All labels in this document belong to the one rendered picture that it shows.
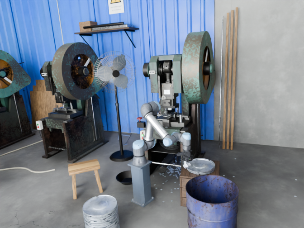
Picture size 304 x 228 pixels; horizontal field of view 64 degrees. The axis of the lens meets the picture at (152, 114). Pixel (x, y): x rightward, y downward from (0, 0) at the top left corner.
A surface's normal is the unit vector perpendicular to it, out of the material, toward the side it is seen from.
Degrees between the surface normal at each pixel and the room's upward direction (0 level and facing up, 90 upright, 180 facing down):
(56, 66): 74
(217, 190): 88
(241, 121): 90
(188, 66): 82
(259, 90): 90
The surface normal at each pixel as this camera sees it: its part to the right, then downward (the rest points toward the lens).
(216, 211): -0.06, 0.29
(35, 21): -0.40, 0.26
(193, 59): -0.40, -0.07
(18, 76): 0.94, 0.04
